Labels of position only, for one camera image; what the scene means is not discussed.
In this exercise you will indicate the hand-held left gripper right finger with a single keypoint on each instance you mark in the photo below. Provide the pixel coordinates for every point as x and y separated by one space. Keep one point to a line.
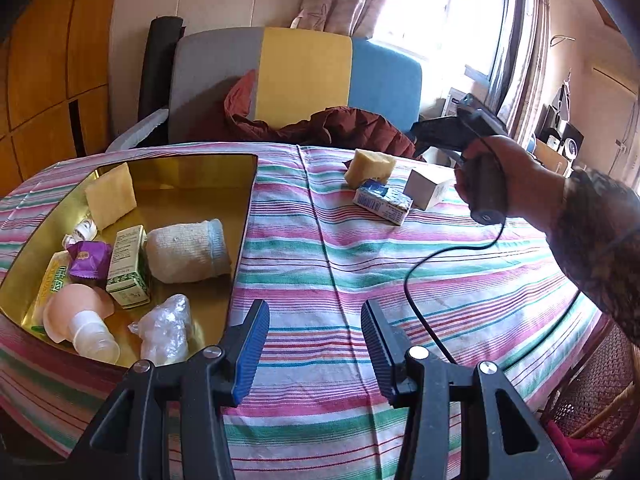
380 355

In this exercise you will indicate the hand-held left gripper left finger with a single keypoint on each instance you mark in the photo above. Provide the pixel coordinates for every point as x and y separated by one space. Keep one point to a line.
250 355

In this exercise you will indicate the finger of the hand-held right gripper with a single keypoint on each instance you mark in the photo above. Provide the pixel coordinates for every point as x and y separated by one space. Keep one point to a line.
435 135

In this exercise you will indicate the clear plastic bag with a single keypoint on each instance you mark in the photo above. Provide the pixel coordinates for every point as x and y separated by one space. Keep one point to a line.
162 330

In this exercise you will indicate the cream knitted sock blue cuff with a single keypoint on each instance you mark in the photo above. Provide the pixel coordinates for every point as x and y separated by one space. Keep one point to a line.
180 252

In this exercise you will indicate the green and white box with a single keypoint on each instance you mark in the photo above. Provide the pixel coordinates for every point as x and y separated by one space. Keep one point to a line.
125 270

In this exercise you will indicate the gold tray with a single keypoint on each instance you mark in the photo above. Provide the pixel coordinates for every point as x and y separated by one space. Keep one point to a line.
200 180

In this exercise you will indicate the purple snack packet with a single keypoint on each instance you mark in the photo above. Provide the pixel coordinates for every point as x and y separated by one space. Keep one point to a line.
90 260

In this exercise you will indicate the small white candy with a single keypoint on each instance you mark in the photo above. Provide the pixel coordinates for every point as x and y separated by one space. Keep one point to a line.
85 230

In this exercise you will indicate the tall yellow sponge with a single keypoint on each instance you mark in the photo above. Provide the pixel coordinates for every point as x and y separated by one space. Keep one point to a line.
110 197

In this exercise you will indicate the person's right forearm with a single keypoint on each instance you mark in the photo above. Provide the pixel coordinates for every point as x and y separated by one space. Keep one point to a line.
600 240

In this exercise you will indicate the person's right hand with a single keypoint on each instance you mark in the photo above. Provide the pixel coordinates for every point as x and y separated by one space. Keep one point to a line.
525 175

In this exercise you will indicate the white product box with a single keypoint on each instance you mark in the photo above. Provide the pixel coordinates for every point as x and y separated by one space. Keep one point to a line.
451 105

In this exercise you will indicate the white cardboard box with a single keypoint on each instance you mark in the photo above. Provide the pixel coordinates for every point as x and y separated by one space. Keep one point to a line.
422 187

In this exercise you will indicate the wooden shelf unit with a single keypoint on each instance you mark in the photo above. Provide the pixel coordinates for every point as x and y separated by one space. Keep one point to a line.
550 157

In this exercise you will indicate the small yellow sponge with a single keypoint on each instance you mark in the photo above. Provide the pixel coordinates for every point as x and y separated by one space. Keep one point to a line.
370 167

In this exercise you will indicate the dark red jacket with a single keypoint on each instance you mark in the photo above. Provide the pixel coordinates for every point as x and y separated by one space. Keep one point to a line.
360 130

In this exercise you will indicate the blue and white carton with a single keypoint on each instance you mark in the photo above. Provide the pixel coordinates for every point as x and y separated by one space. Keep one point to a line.
380 202

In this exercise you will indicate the striped tablecloth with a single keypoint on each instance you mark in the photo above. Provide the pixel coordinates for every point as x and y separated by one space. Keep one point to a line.
350 270

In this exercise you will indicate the window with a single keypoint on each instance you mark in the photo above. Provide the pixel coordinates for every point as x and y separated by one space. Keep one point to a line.
450 20

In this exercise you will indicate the grey yellow blue chair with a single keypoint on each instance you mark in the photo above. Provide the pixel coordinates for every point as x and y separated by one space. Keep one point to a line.
300 75

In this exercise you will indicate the pink funnel with clear bottle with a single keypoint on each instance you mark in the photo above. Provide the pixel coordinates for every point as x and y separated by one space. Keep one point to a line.
70 307

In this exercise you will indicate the yellow and green packet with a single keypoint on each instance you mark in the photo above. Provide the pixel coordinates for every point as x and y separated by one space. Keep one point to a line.
52 280

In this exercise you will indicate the red cloth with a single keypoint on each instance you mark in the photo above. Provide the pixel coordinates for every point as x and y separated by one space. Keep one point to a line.
575 450

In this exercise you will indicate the rattan chair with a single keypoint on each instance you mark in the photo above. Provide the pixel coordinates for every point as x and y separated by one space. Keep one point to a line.
600 385

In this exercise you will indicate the wooden wardrobe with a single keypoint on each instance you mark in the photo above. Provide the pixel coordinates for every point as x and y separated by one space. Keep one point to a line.
40 60

